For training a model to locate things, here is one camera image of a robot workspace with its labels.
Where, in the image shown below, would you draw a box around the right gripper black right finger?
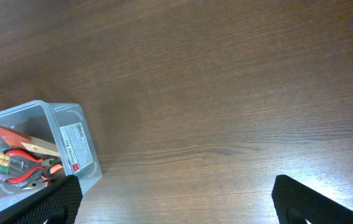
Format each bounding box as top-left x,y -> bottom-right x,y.
271,175 -> 353,224

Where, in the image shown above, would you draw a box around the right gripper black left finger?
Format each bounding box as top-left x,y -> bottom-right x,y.
0,175 -> 83,224

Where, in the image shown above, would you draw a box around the red handled cutter pliers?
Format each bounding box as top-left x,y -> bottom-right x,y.
4,149 -> 62,184

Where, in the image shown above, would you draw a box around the orange scraper wooden handle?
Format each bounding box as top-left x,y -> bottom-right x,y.
0,126 -> 60,157

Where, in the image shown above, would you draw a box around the orange black long-nose pliers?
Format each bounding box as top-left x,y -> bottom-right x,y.
21,164 -> 63,190

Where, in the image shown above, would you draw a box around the clear plastic container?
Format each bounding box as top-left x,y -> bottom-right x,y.
0,100 -> 102,212

